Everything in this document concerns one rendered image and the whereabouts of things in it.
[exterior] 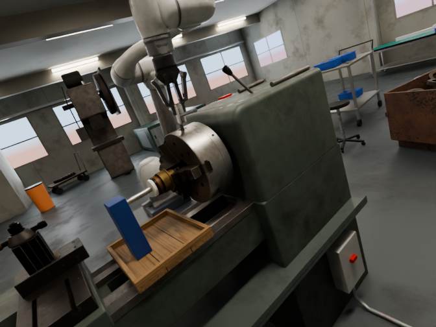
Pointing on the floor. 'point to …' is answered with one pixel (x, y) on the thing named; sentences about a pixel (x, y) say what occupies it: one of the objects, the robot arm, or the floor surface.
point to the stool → (342, 124)
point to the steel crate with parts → (413, 112)
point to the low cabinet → (154, 133)
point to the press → (97, 120)
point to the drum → (39, 196)
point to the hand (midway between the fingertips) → (180, 113)
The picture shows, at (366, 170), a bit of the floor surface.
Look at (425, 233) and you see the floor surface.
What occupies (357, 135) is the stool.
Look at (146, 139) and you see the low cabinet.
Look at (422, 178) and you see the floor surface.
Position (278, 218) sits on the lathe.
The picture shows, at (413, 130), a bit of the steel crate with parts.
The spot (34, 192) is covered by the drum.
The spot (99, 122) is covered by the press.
